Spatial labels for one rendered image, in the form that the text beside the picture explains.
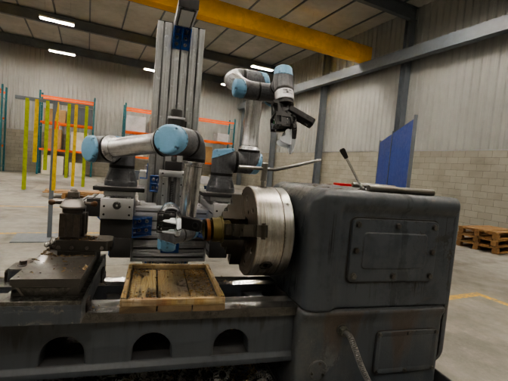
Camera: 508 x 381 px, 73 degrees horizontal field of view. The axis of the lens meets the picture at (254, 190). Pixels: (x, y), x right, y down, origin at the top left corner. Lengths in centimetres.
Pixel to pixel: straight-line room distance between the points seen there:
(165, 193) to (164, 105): 47
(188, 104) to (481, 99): 1133
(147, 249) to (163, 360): 73
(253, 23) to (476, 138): 794
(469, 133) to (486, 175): 144
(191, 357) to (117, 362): 21
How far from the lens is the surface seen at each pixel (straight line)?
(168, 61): 201
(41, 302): 105
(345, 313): 122
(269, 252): 112
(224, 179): 179
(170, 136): 137
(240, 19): 1274
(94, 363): 118
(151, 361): 118
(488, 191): 1206
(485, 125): 1244
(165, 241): 144
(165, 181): 187
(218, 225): 117
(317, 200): 108
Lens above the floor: 130
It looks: 4 degrees down
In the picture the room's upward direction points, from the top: 5 degrees clockwise
